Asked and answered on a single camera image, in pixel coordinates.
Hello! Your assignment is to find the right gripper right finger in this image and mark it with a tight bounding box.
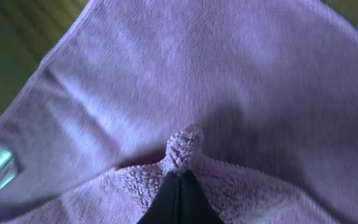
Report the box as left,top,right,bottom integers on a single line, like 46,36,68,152
181,170,224,224

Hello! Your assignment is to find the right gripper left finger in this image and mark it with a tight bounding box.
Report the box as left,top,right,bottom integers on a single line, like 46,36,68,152
137,172,181,224

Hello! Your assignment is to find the purple cloth with label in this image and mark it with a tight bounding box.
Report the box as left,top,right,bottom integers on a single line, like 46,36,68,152
0,1,358,223

